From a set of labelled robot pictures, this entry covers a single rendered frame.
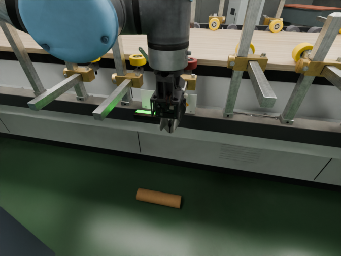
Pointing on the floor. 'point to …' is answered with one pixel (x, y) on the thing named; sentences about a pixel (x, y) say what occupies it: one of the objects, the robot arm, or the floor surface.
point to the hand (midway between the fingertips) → (170, 127)
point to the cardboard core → (159, 197)
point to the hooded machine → (240, 11)
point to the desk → (305, 14)
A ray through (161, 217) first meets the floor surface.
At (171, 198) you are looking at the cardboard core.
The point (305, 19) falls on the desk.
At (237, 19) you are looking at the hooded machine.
